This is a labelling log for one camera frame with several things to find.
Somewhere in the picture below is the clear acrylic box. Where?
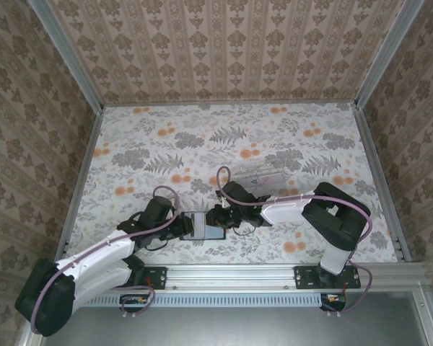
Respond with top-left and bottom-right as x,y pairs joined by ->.
233,164 -> 288,194

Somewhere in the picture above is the aluminium mounting rail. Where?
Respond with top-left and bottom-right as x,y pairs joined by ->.
165,265 -> 297,291

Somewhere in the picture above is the aluminium rear table edge rail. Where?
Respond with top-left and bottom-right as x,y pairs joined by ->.
102,101 -> 358,108

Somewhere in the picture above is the aluminium right corner post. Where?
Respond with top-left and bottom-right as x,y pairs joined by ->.
354,0 -> 429,109

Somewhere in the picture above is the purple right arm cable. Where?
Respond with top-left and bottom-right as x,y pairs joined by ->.
216,165 -> 375,318

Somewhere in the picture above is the black left connector box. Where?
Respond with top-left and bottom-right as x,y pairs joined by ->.
119,294 -> 149,307

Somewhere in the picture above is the aluminium left table edge rail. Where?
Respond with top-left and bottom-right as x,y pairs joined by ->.
57,107 -> 105,255

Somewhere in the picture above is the aluminium left corner post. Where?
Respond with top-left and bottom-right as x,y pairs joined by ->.
27,0 -> 105,111

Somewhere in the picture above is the black right connector box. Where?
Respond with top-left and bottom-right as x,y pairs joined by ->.
320,293 -> 348,311

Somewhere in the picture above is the grey metal panel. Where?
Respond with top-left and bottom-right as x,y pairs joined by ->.
57,306 -> 432,346

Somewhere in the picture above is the navy blue card holder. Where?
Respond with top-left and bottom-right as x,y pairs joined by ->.
178,211 -> 227,241

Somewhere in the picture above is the black connector box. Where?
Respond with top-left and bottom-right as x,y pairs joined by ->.
320,293 -> 348,311
119,294 -> 149,307

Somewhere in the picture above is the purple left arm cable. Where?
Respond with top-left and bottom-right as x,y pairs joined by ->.
30,185 -> 183,336

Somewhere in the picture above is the aluminium corner post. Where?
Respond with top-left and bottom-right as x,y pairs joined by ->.
354,0 -> 429,109
27,0 -> 105,111

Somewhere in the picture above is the aluminium right table edge rail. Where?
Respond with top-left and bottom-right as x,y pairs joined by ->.
353,104 -> 411,264

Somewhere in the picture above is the grey slotted cable duct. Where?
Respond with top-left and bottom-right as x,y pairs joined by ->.
79,292 -> 325,308

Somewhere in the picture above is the aluminium table edge rail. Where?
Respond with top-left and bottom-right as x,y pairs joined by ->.
353,104 -> 411,264
57,107 -> 105,255
102,101 -> 358,108

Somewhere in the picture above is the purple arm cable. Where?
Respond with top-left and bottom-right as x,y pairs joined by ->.
30,185 -> 183,336
216,165 -> 375,318

